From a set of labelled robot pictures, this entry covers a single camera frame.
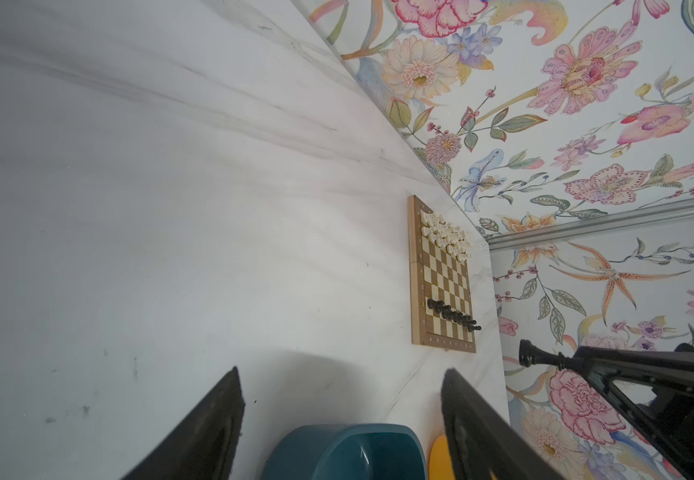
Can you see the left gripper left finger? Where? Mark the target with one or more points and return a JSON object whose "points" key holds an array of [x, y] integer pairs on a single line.
{"points": [[203, 445]]}

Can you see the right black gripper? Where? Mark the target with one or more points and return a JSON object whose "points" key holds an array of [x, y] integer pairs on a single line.
{"points": [[653, 390]]}

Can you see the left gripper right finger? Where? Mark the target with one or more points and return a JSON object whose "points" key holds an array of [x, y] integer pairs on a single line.
{"points": [[482, 445]]}

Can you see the wooden chess board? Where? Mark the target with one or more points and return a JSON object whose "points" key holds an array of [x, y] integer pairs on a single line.
{"points": [[442, 312]]}

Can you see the yellow plastic tray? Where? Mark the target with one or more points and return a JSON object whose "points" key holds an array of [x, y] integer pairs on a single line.
{"points": [[440, 465]]}

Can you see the dark teal plastic tray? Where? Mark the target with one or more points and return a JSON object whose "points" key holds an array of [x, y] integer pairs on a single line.
{"points": [[348, 451]]}

